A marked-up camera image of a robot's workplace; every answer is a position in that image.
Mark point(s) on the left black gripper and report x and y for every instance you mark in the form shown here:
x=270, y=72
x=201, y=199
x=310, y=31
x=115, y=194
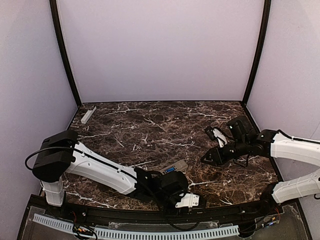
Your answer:
x=173, y=200

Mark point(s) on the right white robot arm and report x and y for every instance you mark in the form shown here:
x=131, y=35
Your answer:
x=246, y=141

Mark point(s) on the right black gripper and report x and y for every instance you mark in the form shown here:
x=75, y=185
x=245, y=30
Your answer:
x=223, y=154

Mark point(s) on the left grey cable duct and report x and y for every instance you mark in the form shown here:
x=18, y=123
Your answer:
x=53, y=223

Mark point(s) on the right black frame post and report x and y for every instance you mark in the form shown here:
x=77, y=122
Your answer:
x=258, y=51

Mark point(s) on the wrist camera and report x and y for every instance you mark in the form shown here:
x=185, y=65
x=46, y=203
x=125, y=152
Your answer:
x=189, y=200
x=215, y=134

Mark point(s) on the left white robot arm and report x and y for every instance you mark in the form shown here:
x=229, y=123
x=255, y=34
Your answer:
x=63, y=153

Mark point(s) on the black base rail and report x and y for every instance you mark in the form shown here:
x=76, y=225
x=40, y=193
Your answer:
x=241, y=214

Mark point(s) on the grey remote control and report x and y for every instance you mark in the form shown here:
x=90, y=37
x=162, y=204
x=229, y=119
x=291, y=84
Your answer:
x=180, y=165

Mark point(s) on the small white bar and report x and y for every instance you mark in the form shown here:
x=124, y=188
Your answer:
x=88, y=115

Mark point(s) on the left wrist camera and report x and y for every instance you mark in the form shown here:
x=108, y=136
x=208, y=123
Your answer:
x=189, y=200

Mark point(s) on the black frame post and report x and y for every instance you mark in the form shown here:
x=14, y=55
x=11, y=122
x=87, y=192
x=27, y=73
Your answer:
x=63, y=51
x=258, y=51

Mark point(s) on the left black frame post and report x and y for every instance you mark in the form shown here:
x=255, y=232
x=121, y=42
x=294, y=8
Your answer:
x=63, y=51

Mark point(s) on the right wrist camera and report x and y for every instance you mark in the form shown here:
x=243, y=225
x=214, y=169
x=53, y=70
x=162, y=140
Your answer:
x=215, y=134

